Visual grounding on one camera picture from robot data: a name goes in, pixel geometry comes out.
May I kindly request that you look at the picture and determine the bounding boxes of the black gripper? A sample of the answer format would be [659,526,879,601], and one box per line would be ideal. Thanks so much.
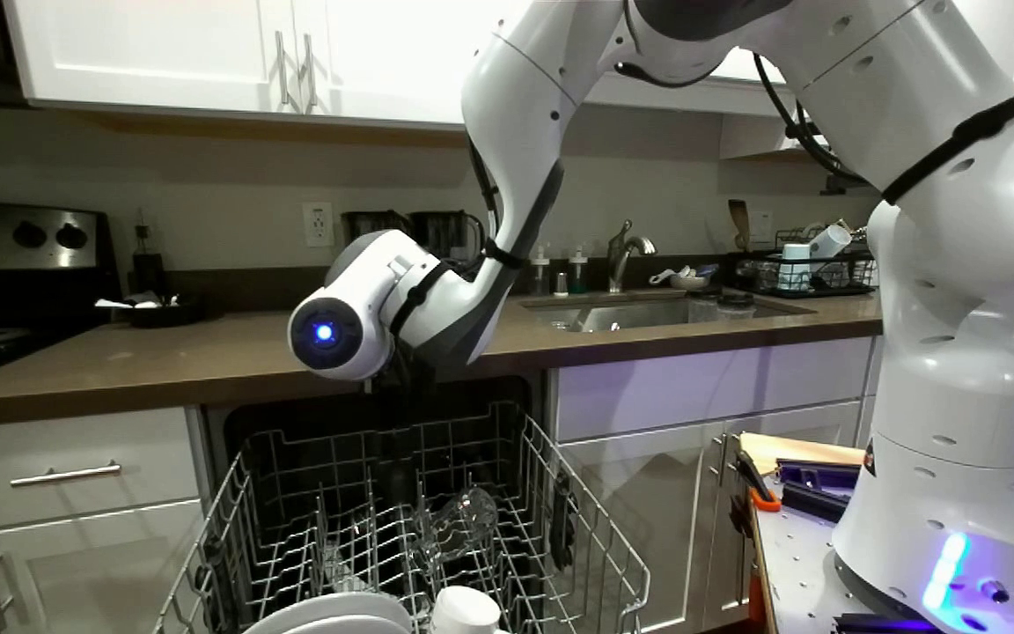
[376,349,450,414]

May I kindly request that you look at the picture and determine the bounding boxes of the white round plate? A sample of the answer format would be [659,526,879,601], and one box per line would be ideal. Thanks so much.
[240,588,414,634]

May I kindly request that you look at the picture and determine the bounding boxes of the clear drinking glass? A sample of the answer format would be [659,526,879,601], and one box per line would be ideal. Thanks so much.
[410,484,500,575]

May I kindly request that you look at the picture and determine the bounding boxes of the white mug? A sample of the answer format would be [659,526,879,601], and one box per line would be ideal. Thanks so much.
[426,582,508,634]

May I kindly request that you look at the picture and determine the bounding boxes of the steel kitchen sink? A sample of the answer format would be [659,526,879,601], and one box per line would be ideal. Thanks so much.
[517,288,818,337]

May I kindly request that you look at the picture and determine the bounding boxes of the steel kitchen faucet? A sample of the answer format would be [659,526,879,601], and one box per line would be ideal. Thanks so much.
[601,222,659,298]

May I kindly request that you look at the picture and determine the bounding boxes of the white sink base cabinet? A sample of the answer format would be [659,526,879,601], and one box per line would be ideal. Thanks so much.
[547,335,882,634]

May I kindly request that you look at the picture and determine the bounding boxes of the black shallow dish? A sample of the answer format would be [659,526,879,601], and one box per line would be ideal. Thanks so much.
[90,292,210,331]

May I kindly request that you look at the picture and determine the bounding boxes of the dark glass bottle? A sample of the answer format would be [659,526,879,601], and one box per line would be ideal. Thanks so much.
[128,210,173,298]

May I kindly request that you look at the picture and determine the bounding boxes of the black orange bar clamp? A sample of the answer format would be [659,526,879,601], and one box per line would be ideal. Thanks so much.
[732,439,789,519]

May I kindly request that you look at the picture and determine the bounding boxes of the white upper cabinets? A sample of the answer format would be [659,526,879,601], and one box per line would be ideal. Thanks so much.
[0,0,791,129]

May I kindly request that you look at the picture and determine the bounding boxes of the white base cabinet door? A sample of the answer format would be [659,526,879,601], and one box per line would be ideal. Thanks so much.
[0,501,207,634]

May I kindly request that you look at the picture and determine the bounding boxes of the wooden board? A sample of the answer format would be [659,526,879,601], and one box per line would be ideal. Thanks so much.
[735,430,870,480]

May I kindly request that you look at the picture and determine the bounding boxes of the black steel kitchen stove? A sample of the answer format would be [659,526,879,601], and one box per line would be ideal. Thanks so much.
[0,197,123,390]

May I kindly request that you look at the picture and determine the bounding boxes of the black dish drying rack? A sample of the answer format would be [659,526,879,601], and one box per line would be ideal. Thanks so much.
[727,220,882,298]

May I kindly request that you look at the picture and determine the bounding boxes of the black purple tool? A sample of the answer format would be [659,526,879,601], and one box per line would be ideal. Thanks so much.
[778,459,867,520]

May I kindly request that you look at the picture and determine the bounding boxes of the metal robot mounting table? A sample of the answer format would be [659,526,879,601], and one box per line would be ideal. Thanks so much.
[748,504,923,634]

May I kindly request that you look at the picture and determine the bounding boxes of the white wall outlet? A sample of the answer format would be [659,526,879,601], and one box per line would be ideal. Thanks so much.
[299,197,339,249]

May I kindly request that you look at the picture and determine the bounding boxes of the metal wire dishwasher rack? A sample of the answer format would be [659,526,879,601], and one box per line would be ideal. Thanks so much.
[151,397,659,634]

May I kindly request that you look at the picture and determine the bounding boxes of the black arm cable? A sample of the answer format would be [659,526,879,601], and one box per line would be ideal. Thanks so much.
[748,49,872,197]

